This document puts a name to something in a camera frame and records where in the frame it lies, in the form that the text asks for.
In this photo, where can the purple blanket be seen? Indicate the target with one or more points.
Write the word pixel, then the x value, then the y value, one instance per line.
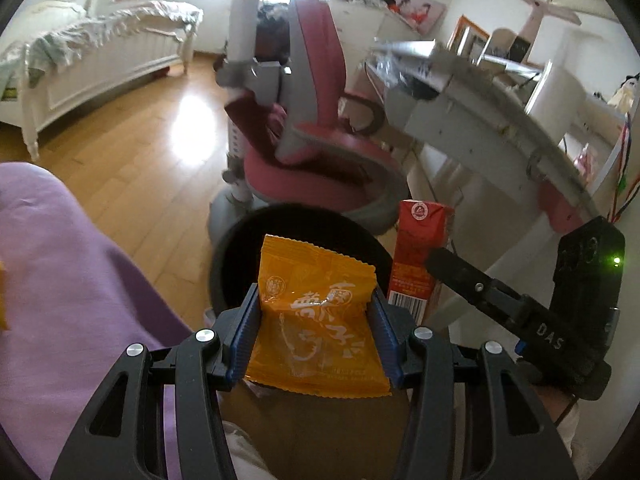
pixel 75 285

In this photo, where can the person's right forearm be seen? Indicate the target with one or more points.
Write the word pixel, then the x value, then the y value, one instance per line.
pixel 555 410

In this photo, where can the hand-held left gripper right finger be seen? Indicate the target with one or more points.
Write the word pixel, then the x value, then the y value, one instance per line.
pixel 386 335

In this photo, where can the orange snack packet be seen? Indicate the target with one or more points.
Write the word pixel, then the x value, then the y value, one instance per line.
pixel 315 320

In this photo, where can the pink grey desk chair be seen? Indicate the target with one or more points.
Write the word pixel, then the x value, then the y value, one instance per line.
pixel 315 85

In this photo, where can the white bed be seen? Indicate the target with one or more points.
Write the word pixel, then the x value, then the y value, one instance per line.
pixel 100 75

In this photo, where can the grey white study desk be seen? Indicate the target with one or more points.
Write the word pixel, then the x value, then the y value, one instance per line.
pixel 475 110

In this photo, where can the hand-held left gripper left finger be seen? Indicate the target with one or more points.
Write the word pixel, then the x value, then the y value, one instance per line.
pixel 243 332

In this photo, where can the dark purple bag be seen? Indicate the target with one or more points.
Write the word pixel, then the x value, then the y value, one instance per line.
pixel 272 30

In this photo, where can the pink picture canvas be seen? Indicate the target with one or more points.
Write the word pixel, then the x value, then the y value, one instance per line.
pixel 417 12

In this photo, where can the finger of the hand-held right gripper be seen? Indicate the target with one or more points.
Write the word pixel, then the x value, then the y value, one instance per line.
pixel 470 282

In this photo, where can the white cabinet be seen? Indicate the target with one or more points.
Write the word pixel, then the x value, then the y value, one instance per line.
pixel 360 35

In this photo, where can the white cloth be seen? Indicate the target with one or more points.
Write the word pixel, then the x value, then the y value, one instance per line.
pixel 245 452

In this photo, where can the red drink carton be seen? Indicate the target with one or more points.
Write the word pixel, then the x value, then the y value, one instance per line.
pixel 417 250

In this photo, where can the black trash bin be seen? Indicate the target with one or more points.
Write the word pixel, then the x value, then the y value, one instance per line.
pixel 300 217

